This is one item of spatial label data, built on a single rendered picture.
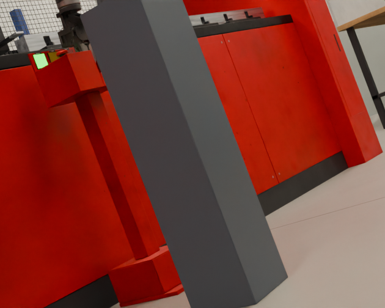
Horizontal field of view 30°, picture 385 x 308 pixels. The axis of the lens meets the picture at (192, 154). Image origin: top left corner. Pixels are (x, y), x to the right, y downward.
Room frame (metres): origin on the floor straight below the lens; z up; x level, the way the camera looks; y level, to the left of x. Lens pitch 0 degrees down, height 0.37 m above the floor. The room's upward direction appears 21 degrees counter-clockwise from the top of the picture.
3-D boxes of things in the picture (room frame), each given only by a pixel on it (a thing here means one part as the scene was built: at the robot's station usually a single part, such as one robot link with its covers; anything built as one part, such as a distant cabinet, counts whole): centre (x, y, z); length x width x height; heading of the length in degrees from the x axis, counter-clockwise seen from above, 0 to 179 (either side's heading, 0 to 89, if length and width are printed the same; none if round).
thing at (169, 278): (2.23, 0.22, 0.06); 0.25 x 0.20 x 0.12; 52
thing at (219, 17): (3.19, -0.09, 0.92); 1.68 x 0.06 x 0.10; 142
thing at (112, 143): (2.25, 0.25, 0.39); 0.06 x 0.06 x 0.54; 52
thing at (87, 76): (2.25, 0.25, 0.75); 0.20 x 0.16 x 0.18; 142
